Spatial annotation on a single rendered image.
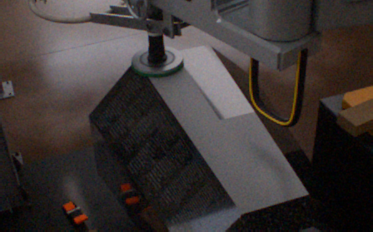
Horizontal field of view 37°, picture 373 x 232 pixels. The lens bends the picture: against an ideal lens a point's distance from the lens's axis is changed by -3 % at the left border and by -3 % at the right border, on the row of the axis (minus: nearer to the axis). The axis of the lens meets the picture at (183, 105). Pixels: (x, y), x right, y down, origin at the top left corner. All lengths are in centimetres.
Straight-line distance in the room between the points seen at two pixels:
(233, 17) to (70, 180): 158
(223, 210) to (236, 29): 55
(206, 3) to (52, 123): 193
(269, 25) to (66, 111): 219
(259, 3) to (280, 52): 15
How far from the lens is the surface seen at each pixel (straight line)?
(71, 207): 292
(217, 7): 181
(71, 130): 346
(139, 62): 236
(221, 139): 197
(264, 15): 165
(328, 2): 168
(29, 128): 355
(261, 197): 176
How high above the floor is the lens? 204
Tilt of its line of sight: 35 degrees down
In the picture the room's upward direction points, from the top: 2 degrees counter-clockwise
